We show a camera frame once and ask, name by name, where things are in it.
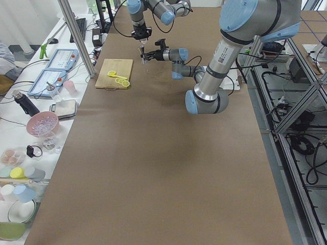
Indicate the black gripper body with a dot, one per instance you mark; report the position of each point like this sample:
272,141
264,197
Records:
159,54
140,33

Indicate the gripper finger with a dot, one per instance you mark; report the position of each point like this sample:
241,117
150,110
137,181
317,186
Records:
149,53
148,57

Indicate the clear glass shaker cup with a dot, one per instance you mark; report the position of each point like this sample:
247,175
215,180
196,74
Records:
144,40

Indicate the steel measuring jigger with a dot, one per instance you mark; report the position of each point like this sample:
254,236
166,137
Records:
141,49

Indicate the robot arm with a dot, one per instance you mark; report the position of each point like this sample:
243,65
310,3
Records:
165,11
240,22

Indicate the pink plastic cup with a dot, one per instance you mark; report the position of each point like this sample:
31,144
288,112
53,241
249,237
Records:
69,86

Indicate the grey cup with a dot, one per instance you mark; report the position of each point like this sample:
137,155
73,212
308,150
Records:
35,174

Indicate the yellow cup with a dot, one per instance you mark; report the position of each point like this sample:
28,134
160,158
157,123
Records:
17,173

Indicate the mint green cup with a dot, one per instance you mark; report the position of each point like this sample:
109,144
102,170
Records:
5,172

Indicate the light blue cup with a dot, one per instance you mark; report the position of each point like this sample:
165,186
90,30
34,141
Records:
24,193

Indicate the white cup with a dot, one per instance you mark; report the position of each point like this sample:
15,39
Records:
7,193

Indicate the wooden cutting board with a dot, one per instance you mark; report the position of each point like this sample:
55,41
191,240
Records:
123,67

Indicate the black keyboard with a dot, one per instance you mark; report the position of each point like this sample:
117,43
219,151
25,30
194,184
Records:
82,24

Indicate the teach pendant tablet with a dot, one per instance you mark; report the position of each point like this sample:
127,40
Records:
63,59
47,76

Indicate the green plastic gun tool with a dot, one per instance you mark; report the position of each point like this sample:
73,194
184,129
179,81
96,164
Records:
43,51

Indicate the metal tray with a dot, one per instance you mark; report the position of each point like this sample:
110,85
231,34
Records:
64,109

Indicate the clear water bottle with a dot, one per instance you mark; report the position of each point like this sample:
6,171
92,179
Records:
53,92

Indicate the pink bowl of ice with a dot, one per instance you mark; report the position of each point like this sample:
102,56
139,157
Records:
43,123

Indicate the wine glass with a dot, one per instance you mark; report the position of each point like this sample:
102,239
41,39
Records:
49,140

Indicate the black thermos bottle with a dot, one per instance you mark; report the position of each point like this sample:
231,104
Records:
26,104

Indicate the person in grey jacket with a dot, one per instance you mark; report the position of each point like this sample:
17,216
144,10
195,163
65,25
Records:
9,71

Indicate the egg carton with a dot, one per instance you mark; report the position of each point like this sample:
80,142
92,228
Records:
12,157

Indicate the green plate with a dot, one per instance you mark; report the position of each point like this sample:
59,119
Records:
12,231

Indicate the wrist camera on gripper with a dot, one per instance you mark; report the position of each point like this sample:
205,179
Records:
162,44

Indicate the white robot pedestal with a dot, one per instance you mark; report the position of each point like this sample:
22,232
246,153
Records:
231,82

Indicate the aluminium frame post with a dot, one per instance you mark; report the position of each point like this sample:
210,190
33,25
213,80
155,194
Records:
72,25

